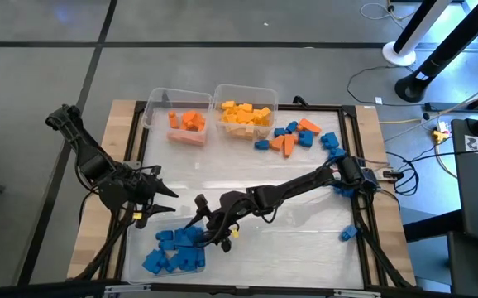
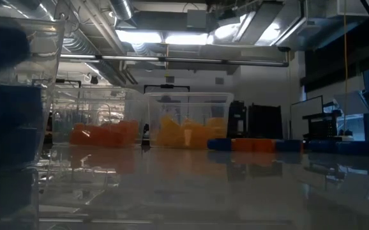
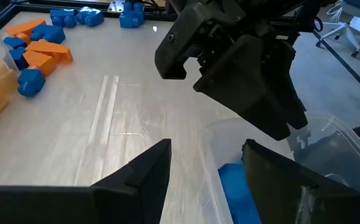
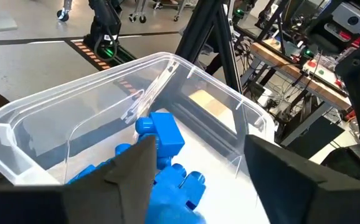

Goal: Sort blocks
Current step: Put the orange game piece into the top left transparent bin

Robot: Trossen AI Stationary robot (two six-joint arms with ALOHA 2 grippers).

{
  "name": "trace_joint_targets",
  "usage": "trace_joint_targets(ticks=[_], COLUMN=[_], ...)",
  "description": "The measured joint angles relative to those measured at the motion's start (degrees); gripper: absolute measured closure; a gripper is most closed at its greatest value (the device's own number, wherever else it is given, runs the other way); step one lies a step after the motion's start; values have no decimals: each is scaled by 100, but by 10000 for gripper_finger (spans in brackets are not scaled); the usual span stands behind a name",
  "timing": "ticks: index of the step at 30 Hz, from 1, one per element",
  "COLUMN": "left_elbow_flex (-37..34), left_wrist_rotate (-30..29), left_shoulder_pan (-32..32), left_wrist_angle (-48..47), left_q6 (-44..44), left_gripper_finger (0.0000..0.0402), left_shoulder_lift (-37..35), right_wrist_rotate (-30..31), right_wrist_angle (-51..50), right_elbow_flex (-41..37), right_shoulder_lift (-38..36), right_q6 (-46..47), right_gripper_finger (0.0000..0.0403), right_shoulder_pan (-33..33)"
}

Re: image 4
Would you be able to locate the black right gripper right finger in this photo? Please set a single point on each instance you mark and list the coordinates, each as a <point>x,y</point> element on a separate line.
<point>307,205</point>

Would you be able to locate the grey equipment box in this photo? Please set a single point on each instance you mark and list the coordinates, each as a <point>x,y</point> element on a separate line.
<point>354,17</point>

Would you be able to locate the black background robot arm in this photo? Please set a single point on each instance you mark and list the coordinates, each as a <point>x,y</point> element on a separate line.
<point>105,25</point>

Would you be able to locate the black caster wheel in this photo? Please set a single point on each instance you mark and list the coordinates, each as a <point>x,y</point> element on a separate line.
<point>63,14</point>

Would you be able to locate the white button control box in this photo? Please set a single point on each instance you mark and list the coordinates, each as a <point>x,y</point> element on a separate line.
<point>320,71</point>

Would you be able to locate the black orange-marked floor strip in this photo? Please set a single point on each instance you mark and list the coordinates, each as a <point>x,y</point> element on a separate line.
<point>89,54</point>

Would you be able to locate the wooden workbench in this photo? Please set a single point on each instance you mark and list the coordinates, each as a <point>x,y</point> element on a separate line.
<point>292,70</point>

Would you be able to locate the black aluminium frame post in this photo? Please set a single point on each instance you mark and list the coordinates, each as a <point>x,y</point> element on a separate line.
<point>198,28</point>
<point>226,46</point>

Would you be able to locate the grey rolling cart legs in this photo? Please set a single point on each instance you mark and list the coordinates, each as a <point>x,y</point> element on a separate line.
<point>139,14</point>

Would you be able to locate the clear plastic bin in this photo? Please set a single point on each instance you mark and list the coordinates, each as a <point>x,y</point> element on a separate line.
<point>74,87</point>

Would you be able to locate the black flat panel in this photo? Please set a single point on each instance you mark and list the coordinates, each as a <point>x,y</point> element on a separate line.
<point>317,137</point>

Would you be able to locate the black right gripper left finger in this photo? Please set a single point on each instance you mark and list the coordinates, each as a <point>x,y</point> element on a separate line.
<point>74,205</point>

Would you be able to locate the blue toy block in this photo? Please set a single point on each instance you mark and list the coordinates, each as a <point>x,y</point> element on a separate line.
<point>173,193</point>
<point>86,172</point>
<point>167,133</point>
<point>122,148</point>

